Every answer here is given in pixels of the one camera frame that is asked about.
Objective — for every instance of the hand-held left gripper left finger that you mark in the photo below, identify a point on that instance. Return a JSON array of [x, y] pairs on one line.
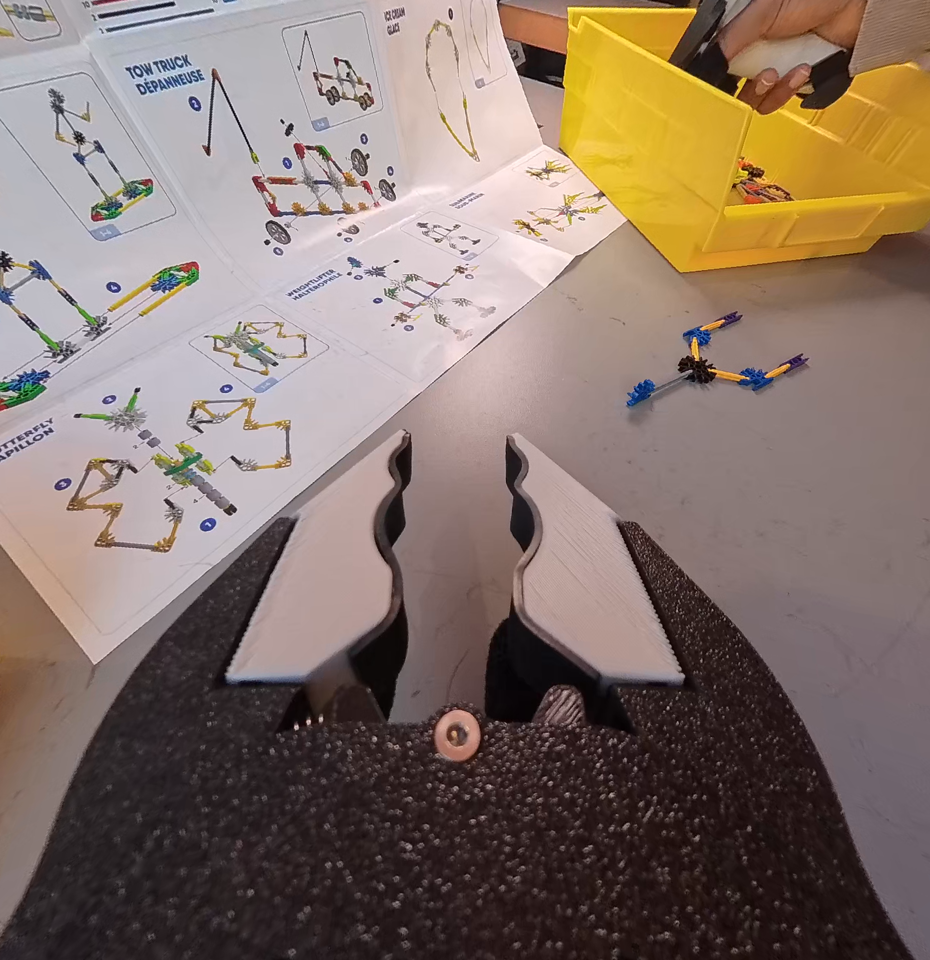
[[322, 592]]

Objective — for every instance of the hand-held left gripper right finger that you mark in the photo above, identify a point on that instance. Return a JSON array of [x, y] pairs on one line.
[[600, 592]]

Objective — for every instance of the blue toy connector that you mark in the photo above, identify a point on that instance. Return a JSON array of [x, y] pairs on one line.
[[641, 392]]

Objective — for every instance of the white instruction sheet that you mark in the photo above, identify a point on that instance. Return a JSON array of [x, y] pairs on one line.
[[322, 375]]

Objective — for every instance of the blue yellow toy rod model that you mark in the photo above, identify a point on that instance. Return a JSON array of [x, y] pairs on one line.
[[696, 367]]

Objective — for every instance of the person's right forearm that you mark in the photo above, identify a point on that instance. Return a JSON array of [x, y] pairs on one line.
[[900, 30]]

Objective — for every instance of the grey desk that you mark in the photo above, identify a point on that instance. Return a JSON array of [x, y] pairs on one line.
[[660, 525]]

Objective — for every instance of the person's right hand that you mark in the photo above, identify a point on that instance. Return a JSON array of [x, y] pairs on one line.
[[802, 19]]

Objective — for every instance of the pile of toy parts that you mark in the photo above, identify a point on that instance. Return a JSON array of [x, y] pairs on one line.
[[761, 184]]

